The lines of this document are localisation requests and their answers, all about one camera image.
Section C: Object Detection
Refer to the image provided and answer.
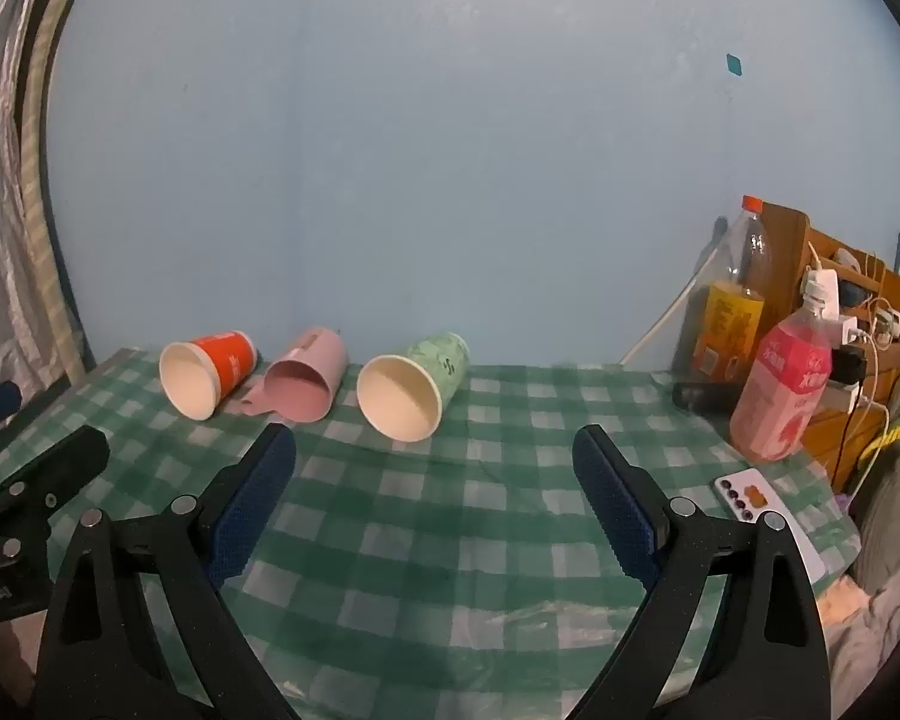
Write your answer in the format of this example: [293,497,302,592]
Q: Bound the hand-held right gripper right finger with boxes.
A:
[570,424,832,720]

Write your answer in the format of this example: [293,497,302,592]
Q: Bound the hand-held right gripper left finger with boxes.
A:
[34,422,305,720]

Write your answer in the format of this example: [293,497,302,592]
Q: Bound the pink plastic cup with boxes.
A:
[229,327,347,422]

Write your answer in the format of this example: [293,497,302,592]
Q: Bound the red paper cup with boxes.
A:
[158,330,259,422]

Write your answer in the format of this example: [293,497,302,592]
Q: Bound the green paper cup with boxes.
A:
[356,332,471,442]

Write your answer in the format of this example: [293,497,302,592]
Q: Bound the white smartphone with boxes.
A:
[711,467,830,583]

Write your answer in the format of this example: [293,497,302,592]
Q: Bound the black cylinder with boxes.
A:
[671,381,740,413]

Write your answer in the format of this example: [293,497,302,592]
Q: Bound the green checked tablecloth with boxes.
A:
[0,347,863,720]

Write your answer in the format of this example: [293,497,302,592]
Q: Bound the grey curtain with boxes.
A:
[0,0,104,400]

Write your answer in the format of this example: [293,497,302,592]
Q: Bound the pink drink bottle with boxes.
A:
[729,270,841,464]

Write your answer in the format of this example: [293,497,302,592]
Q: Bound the orange drink bottle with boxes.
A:
[688,195,775,403]

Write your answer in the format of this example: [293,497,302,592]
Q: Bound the grey cloth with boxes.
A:
[821,435,900,695]

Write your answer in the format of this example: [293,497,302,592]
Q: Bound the black power adapter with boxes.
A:
[831,345,869,385]

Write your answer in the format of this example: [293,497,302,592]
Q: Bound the wooden desk shelf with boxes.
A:
[757,201,900,492]

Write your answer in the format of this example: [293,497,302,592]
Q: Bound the white wall cable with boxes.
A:
[619,219,728,366]

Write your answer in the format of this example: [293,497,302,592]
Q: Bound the white charging cable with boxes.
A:
[832,326,892,500]

